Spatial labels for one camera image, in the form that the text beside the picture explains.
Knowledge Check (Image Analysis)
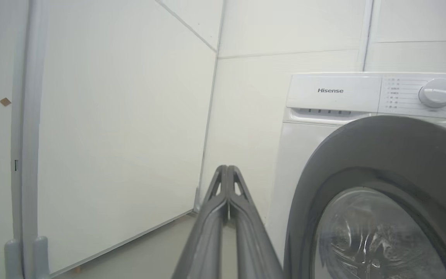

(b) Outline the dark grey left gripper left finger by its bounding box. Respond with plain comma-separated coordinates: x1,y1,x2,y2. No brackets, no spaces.
172,165,229,279

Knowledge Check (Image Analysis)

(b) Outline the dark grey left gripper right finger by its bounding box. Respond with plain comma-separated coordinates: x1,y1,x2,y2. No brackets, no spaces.
227,165,284,279

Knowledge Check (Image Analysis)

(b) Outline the dark round glass washer door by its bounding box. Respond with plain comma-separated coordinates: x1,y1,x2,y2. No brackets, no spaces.
284,115,446,279

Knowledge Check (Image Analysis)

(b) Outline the white front-load washing machine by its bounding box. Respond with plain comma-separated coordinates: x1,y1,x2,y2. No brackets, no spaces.
266,72,446,279

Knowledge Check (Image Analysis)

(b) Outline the white washer control knob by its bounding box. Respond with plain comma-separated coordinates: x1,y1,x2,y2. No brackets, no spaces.
419,78,446,108

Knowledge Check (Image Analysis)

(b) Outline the white partition panel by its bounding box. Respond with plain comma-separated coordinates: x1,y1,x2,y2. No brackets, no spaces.
37,0,218,276

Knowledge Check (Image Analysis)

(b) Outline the white detergent drawer front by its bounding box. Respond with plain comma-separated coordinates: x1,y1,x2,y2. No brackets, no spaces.
286,74,382,117

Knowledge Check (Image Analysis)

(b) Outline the grey metal panel post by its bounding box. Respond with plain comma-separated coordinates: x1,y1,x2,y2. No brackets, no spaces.
4,0,50,279

